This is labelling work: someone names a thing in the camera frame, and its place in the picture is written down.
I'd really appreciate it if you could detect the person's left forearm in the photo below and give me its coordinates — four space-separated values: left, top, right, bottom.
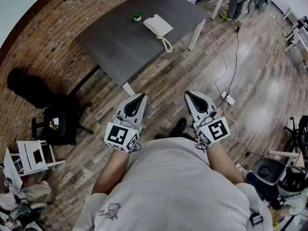
91 149 132 194

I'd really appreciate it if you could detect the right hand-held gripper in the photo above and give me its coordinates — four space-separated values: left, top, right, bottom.
184 90 231 149

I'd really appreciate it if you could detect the long white cable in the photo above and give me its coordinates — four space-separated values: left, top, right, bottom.
206 0 228 96

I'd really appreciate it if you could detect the long black cable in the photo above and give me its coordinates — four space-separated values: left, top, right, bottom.
226 15 243 95

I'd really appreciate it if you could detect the small flower decoration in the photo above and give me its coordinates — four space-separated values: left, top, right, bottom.
49 117 60 130

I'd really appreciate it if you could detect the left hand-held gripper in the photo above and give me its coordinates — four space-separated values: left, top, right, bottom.
103 93 148 154

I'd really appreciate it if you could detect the black wheeled chair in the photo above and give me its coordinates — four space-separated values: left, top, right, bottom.
283 115 308 154

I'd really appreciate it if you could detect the black bag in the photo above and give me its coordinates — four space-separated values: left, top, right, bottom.
7 67 56 109

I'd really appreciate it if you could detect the person's right black shoe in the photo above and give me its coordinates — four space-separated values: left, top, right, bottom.
169 117 188 138

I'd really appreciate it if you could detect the person's white shirt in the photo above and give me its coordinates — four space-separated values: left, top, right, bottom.
72 137 274 231

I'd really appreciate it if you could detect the white telephone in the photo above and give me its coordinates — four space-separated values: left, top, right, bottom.
143 14 174 37

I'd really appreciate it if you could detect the beige cloth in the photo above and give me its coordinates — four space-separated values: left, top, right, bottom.
23 180 52 202

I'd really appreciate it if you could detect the black strap buckle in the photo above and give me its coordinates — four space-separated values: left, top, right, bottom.
249 210 264 228

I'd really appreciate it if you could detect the white table leg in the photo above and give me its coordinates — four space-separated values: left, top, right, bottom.
122 82 136 97
188 18 207 51

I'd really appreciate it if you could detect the black office chair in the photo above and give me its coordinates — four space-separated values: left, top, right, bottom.
31 94 94 146

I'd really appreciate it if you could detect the person's right forearm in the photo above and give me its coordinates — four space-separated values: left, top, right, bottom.
204 143 244 185

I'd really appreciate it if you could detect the white step stool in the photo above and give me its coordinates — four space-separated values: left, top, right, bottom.
16 140 66 177

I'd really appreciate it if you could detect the small black item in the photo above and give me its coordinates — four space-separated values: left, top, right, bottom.
33 149 46 165

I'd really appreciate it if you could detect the white power strip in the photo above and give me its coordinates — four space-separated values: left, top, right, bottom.
220 91 236 106

